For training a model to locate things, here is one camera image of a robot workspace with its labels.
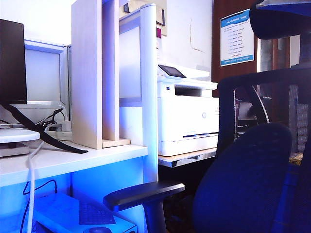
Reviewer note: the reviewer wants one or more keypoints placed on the magenta sticker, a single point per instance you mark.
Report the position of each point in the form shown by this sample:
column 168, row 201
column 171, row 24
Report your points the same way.
column 158, row 32

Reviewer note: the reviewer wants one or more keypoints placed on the frosted desk partition panel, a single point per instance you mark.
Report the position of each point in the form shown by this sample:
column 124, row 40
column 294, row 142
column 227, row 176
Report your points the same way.
column 41, row 72

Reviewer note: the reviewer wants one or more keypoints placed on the white office printer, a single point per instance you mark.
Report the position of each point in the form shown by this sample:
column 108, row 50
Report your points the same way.
column 184, row 116

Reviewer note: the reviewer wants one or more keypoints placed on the black computer monitor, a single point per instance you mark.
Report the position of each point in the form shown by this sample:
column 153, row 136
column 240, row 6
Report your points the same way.
column 12, row 63

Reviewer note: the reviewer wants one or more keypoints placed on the blue-bordered white poster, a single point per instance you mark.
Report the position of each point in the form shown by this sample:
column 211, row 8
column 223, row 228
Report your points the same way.
column 236, row 38

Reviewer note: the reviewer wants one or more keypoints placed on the dark blue backpack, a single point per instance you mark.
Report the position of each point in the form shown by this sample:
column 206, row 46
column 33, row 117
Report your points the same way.
column 48, row 138

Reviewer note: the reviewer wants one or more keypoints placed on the dark blue lumbar cushion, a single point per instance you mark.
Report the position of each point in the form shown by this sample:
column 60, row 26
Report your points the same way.
column 243, row 182

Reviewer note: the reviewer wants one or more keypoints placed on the white computer case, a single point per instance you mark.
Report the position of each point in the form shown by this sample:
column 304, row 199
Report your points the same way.
column 58, row 208

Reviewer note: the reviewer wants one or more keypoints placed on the black-framed beige wall board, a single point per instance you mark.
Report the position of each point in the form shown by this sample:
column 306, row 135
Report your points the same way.
column 161, row 7

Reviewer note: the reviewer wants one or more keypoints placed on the brown wooden door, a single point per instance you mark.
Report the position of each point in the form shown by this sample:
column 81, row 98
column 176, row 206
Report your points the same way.
column 216, row 36

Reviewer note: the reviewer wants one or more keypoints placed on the light wooden desk shelf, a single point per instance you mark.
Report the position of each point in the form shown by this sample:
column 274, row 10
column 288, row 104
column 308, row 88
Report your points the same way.
column 85, row 72

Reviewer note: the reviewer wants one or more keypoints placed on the dark keyboard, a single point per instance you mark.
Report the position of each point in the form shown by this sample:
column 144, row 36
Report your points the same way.
column 93, row 213

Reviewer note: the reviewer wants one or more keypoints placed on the dark chair headrest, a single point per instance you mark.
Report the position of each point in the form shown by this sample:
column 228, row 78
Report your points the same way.
column 279, row 21

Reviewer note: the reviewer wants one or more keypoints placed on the white charger plug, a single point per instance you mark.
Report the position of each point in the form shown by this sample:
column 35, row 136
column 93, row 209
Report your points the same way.
column 66, row 126

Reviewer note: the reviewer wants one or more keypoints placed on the white partition post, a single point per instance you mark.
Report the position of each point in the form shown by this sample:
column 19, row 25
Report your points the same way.
column 148, row 72

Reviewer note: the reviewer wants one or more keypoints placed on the grey stand base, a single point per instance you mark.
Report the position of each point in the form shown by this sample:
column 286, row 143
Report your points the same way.
column 12, row 150

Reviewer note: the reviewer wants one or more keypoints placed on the white rounded stand plate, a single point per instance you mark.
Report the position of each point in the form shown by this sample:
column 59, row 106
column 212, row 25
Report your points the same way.
column 17, row 136

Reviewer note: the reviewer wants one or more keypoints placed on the white power strip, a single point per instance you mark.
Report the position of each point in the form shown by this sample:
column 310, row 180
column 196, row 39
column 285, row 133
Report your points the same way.
column 63, row 136

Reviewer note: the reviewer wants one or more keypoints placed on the black chair armrest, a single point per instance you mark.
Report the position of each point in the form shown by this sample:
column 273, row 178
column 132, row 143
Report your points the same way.
column 141, row 194

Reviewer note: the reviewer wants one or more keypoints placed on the light wooden printer table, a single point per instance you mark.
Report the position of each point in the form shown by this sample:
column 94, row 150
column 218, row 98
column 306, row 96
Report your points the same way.
column 170, row 159

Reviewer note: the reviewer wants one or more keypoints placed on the black mesh office chair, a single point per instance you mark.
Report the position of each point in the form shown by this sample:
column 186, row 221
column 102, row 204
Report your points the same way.
column 267, row 75

